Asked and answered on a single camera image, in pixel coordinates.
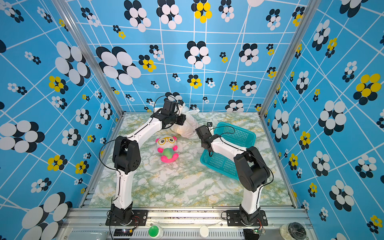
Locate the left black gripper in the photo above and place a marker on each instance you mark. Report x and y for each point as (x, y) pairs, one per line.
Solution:
(182, 118)

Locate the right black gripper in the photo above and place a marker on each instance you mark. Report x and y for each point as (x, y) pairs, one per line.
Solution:
(216, 136)

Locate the white translucent plastic bag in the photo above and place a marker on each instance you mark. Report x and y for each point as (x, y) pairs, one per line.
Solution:
(187, 130)

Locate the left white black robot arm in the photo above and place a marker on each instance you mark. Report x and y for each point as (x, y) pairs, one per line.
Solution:
(127, 157)

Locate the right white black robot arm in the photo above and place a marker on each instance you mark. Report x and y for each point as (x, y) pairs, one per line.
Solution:
(252, 170)

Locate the pink panda plush toy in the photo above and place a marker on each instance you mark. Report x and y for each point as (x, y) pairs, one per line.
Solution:
(167, 147)

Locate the teal plastic basket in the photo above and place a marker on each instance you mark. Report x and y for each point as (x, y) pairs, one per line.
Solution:
(234, 140)

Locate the white round button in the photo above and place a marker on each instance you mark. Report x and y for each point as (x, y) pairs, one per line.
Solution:
(204, 232)

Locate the green push button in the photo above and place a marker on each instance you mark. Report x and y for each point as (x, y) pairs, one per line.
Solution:
(154, 231)

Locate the small circuit board right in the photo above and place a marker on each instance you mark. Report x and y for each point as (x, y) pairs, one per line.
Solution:
(253, 234)

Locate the small circuit board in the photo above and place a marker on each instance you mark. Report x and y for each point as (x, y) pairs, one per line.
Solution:
(253, 234)
(123, 232)

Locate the small circuit board left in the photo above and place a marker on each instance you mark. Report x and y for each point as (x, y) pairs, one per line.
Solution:
(123, 232)

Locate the tape roll in cup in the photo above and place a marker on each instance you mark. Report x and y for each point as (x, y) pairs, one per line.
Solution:
(293, 231)

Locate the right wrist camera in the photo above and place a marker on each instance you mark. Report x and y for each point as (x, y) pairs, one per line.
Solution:
(209, 124)

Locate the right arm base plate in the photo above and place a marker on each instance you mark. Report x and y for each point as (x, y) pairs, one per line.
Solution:
(234, 219)

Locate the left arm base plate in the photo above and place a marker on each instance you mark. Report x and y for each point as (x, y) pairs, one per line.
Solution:
(138, 218)

